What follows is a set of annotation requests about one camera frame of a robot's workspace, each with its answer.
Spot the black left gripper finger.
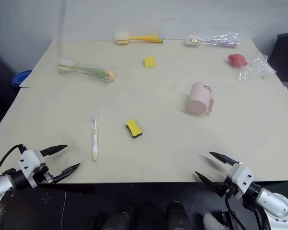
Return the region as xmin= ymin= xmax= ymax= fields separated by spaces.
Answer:
xmin=40 ymin=144 xmax=68 ymax=157
xmin=52 ymin=163 xmax=81 ymax=184

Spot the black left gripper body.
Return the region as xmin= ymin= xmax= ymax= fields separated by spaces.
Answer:
xmin=34 ymin=165 xmax=57 ymax=185

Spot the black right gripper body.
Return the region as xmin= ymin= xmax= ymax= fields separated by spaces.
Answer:
xmin=217 ymin=176 xmax=241 ymax=199

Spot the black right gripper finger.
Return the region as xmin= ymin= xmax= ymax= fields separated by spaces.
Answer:
xmin=209 ymin=151 xmax=239 ymax=166
xmin=195 ymin=171 xmax=225 ymax=197

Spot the white rounded shape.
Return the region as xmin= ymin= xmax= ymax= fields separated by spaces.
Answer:
xmin=203 ymin=212 xmax=229 ymax=230

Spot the white and yellow toothbrush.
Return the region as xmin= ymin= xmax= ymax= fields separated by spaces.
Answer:
xmin=90 ymin=113 xmax=99 ymax=162

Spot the dark rounded shape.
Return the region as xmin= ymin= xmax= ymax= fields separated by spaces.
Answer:
xmin=166 ymin=201 xmax=192 ymax=230

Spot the pink plastic mug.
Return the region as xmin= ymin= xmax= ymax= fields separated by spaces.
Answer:
xmin=185 ymin=81 xmax=215 ymax=116

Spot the yellow and black sponge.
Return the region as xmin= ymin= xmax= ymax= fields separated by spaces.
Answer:
xmin=125 ymin=118 xmax=144 ymax=139

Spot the blue plastic basin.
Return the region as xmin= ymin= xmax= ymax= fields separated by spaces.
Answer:
xmin=11 ymin=69 xmax=33 ymax=87

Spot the green orange brush in bag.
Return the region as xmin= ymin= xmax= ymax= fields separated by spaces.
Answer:
xmin=57 ymin=59 xmax=118 ymax=84

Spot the clear plastic bag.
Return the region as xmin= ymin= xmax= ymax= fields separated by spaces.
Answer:
xmin=235 ymin=50 xmax=276 ymax=81

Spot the red bath puff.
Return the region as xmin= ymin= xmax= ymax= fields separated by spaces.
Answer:
xmin=228 ymin=54 xmax=248 ymax=68

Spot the purple brush in clear bag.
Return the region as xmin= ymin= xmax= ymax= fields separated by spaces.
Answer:
xmin=183 ymin=32 xmax=240 ymax=48

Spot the dark chair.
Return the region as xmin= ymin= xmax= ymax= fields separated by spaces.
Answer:
xmin=268 ymin=32 xmax=288 ymax=83

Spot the plain yellow sponge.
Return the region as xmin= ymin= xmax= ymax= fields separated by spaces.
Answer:
xmin=144 ymin=56 xmax=156 ymax=69

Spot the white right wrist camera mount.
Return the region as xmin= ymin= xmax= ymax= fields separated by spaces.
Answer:
xmin=226 ymin=162 xmax=255 ymax=199

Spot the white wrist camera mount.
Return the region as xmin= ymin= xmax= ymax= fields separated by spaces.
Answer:
xmin=226 ymin=162 xmax=255 ymax=199
xmin=17 ymin=150 xmax=48 ymax=189

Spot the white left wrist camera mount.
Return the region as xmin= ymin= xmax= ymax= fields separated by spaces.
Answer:
xmin=17 ymin=150 xmax=48 ymax=189

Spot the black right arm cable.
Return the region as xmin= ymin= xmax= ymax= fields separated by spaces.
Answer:
xmin=224 ymin=194 xmax=245 ymax=230

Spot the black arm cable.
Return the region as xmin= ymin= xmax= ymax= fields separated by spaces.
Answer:
xmin=224 ymin=194 xmax=245 ymax=230
xmin=0 ymin=144 xmax=27 ymax=177

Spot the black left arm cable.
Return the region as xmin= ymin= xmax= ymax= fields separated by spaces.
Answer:
xmin=0 ymin=144 xmax=27 ymax=177

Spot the yellow handled cleaning brush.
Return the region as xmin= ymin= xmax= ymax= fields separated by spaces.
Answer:
xmin=114 ymin=31 xmax=164 ymax=46

